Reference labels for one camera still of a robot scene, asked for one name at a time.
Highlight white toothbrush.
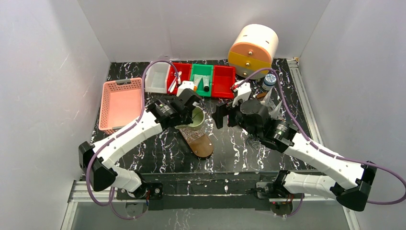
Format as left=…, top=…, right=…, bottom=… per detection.
left=169, top=71, right=182, bottom=93

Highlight aluminium side rail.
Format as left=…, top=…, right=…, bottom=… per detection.
left=287, top=58, right=360, bottom=230

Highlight clear wooden-ended toothbrush holder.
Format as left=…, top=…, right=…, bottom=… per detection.
left=256, top=92, right=286, bottom=121

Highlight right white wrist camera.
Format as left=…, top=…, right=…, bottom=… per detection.
left=231, top=80, right=252, bottom=107

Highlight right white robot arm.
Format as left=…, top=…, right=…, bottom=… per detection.
left=212, top=99, right=377, bottom=211

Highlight red toothbrush bin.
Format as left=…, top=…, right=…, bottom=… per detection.
left=167, top=63, right=192, bottom=95

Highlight orange cap toothpaste tube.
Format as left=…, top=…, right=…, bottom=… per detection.
left=193, top=79, right=201, bottom=91

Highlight black cap toothpaste tube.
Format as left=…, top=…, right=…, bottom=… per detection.
left=202, top=75, right=210, bottom=92

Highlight green ceramic mug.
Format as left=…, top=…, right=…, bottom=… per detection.
left=175, top=106, right=205, bottom=131

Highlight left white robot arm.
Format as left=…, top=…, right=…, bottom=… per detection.
left=79, top=89, right=202, bottom=197

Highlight green toothpaste bin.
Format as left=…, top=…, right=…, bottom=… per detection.
left=190, top=64, right=214, bottom=97

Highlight round drawer cabinet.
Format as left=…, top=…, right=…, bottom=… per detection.
left=227, top=24, right=279, bottom=78

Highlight blue white small jar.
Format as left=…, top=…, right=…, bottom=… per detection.
left=262, top=73, right=277, bottom=91

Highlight brown oval wooden tray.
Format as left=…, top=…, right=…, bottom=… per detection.
left=187, top=128, right=214, bottom=159

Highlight pink plastic basket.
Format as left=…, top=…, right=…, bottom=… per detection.
left=98, top=78, right=143, bottom=135

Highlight black front base bar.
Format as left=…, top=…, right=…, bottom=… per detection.
left=68, top=171, right=305, bottom=212

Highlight clear acrylic holder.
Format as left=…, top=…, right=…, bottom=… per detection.
left=180, top=127, right=205, bottom=143

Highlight red cap toothpaste tube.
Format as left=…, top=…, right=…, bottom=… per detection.
left=260, top=87, right=273, bottom=107

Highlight red holder bin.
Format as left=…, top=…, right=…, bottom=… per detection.
left=211, top=65, right=236, bottom=99

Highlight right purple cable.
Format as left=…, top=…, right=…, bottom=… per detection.
left=233, top=67, right=406, bottom=218

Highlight white plastic bin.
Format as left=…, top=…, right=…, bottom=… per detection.
left=145, top=62, right=170, bottom=94

